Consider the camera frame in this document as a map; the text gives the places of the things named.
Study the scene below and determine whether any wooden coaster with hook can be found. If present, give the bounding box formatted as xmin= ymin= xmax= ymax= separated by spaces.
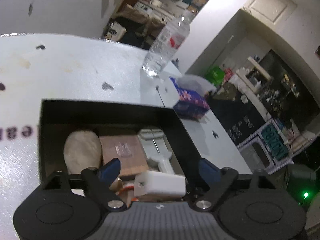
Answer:
xmin=100 ymin=134 xmax=149 ymax=177

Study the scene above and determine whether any smooth grey stone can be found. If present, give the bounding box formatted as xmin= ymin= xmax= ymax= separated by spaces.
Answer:
xmin=63 ymin=130 xmax=103 ymax=174

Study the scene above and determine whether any white rectangular adapter block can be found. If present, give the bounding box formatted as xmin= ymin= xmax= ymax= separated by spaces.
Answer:
xmin=134 ymin=171 xmax=186 ymax=198

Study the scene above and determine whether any grey watch repair tool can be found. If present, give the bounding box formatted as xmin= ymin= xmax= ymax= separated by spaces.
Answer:
xmin=138 ymin=129 xmax=175 ymax=174

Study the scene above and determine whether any black cardboard box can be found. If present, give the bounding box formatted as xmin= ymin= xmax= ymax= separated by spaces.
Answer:
xmin=38 ymin=100 xmax=209 ymax=193

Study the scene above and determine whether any black letter board sign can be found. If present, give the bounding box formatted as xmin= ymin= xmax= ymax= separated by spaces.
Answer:
xmin=205 ymin=82 xmax=271 ymax=146

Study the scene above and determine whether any white grid crate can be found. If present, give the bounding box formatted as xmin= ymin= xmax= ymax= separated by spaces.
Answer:
xmin=236 ymin=118 xmax=298 ymax=176

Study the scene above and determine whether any green poison licence plate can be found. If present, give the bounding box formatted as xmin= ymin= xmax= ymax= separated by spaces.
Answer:
xmin=261 ymin=124 xmax=289 ymax=161

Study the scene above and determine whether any purple floral tissue pack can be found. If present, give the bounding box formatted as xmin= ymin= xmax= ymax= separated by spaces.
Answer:
xmin=170 ymin=75 xmax=217 ymax=119

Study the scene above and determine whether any green plastic bag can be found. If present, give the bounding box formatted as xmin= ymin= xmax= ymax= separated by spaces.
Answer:
xmin=204 ymin=65 xmax=225 ymax=85

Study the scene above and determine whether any white storage shelf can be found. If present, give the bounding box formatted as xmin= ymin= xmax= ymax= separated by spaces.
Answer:
xmin=236 ymin=56 xmax=273 ymax=95

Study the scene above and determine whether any clear water bottle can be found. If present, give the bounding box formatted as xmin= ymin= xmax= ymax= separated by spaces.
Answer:
xmin=142 ymin=10 xmax=195 ymax=77

